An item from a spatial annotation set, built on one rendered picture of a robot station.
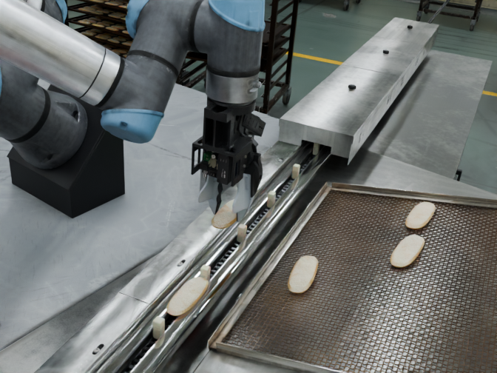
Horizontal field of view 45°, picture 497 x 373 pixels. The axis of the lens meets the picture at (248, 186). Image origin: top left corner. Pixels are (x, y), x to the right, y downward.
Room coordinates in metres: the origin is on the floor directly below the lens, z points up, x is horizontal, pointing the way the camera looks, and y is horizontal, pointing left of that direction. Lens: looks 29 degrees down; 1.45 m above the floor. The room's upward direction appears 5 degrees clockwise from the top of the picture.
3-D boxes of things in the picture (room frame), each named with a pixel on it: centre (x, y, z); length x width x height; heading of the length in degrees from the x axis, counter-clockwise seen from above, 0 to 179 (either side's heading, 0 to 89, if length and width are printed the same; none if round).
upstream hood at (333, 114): (1.84, -0.38, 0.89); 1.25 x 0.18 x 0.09; 158
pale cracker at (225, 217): (0.85, 0.03, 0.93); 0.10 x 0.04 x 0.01; 158
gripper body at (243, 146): (0.82, 0.04, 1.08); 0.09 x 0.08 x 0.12; 158
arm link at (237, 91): (0.82, 0.03, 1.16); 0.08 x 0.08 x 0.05
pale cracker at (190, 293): (0.72, 0.08, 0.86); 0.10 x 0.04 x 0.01; 158
